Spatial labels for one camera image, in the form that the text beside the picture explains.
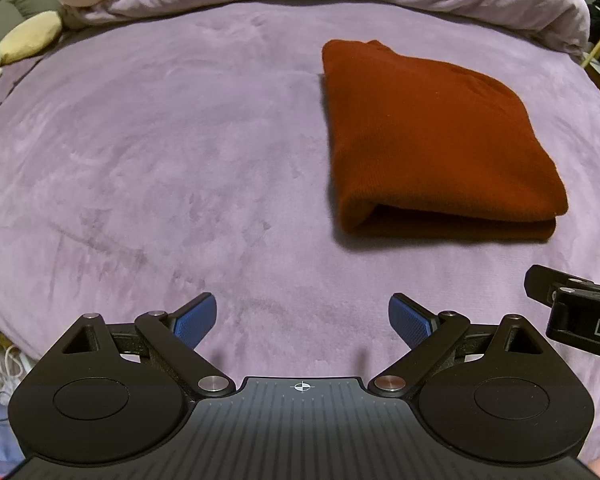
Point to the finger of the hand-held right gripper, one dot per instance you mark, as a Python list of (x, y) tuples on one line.
[(555, 280)]

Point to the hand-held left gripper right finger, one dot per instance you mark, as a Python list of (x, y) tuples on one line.
[(412, 322)]

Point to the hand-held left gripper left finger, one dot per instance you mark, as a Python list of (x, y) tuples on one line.
[(192, 322)]

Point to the red knit sweater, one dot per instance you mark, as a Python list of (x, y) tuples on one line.
[(430, 140)]

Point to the purple bed sheet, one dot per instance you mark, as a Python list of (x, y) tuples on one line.
[(170, 160)]

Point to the yellow white plush toy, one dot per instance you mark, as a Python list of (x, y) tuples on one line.
[(27, 40)]

